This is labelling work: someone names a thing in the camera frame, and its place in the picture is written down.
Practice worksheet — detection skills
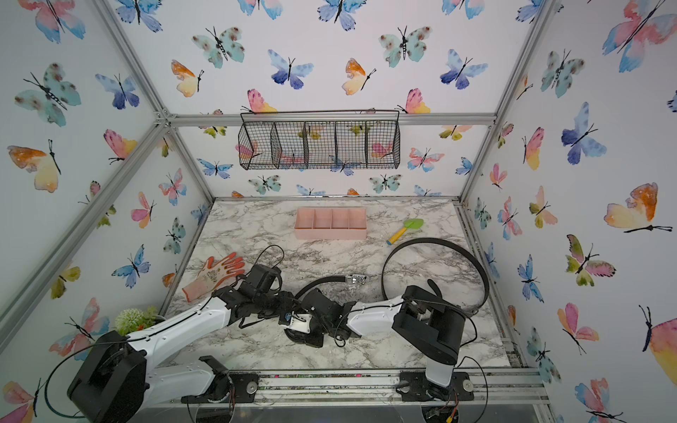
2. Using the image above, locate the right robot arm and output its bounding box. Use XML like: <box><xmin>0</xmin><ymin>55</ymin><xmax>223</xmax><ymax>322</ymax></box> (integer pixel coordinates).
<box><xmin>279</xmin><ymin>286</ymin><xmax>471</xmax><ymax>402</ymax></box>

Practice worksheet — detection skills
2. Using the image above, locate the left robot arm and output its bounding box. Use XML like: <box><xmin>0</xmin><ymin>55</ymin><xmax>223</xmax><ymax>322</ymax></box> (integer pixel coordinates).
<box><xmin>66</xmin><ymin>264</ymin><xmax>298</xmax><ymax>422</ymax></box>

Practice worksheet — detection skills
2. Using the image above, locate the pink compartment storage tray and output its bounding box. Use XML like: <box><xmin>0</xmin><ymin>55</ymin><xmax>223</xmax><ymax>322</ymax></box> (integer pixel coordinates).
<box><xmin>294</xmin><ymin>207</ymin><xmax>367</xmax><ymax>241</ymax></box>

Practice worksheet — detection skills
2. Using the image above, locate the black belt right coil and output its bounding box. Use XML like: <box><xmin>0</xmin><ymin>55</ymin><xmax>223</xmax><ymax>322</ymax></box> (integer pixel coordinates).
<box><xmin>379</xmin><ymin>237</ymin><xmax>490</xmax><ymax>317</ymax></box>

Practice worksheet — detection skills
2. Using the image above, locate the green yellow toy shovel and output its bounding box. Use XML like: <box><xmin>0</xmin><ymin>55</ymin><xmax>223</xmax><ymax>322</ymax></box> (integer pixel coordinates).
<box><xmin>387</xmin><ymin>219</ymin><xmax>424</xmax><ymax>245</ymax></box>

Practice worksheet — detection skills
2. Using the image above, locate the potted artificial flower plant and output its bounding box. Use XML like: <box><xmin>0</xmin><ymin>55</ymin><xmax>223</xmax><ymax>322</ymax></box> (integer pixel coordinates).
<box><xmin>114</xmin><ymin>306</ymin><xmax>159</xmax><ymax>336</ymax></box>

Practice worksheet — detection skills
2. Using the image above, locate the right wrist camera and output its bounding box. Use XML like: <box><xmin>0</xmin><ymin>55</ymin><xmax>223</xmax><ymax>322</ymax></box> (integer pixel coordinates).
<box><xmin>282</xmin><ymin>312</ymin><xmax>313</xmax><ymax>334</ymax></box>

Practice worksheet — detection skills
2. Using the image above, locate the black wire wall basket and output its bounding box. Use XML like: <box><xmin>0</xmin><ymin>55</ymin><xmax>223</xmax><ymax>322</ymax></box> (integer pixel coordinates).
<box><xmin>236</xmin><ymin>109</ymin><xmax>401</xmax><ymax>174</ymax></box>

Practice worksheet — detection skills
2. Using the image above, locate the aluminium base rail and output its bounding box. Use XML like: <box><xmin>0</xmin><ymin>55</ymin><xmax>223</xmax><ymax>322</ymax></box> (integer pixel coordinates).
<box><xmin>151</xmin><ymin>368</ymin><xmax>549</xmax><ymax>408</ymax></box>

